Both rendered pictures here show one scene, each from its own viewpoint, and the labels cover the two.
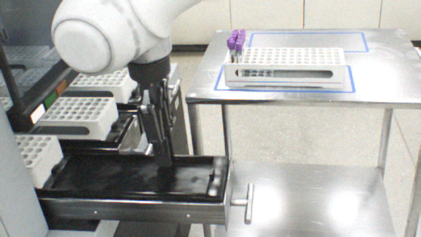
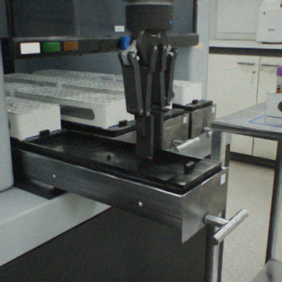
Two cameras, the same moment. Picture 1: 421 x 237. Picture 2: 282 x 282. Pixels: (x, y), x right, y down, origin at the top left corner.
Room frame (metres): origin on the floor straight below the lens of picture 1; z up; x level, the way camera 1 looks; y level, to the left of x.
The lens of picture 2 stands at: (0.13, -0.15, 1.01)
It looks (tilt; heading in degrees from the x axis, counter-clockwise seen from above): 16 degrees down; 28
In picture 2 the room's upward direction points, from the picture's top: straight up
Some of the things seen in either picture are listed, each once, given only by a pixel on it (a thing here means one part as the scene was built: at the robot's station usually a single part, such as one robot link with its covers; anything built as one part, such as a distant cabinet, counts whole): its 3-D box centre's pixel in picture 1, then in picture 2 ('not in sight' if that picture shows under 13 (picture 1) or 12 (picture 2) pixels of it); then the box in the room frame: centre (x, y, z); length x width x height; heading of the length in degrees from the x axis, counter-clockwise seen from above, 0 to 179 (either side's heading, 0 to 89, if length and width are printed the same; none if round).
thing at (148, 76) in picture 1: (151, 78); (150, 35); (0.70, 0.13, 1.00); 0.08 x 0.07 x 0.09; 171
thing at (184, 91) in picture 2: not in sight; (148, 90); (1.15, 0.36, 0.83); 0.30 x 0.10 x 0.06; 81
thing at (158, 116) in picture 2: (165, 143); (154, 131); (0.71, 0.13, 0.84); 0.03 x 0.01 x 0.07; 81
